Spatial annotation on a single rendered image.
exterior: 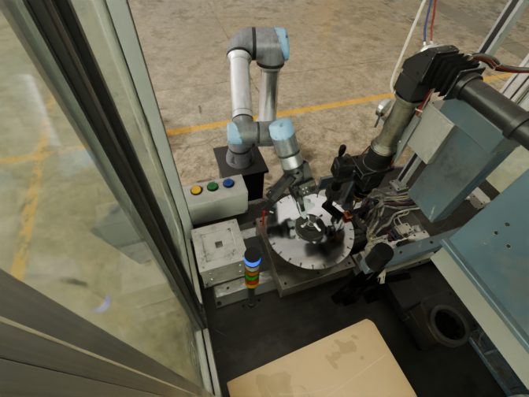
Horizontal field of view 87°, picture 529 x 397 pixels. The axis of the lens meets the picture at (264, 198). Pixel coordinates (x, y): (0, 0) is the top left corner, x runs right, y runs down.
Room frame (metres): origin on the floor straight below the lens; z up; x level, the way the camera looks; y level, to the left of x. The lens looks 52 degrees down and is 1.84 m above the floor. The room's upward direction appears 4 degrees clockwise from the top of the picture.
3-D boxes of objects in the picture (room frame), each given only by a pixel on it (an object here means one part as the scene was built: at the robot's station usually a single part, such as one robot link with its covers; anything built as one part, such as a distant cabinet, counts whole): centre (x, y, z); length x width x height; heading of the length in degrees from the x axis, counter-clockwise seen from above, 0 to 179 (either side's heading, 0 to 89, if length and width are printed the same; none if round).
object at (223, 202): (0.75, 0.22, 0.82); 0.28 x 0.11 x 0.15; 112
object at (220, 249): (0.50, 0.16, 0.82); 0.18 x 0.18 x 0.15; 22
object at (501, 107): (0.50, -0.38, 1.45); 0.35 x 0.07 x 0.28; 22
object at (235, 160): (1.10, 0.15, 0.80); 0.15 x 0.15 x 0.10
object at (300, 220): (0.57, -0.18, 0.96); 0.11 x 0.11 x 0.03
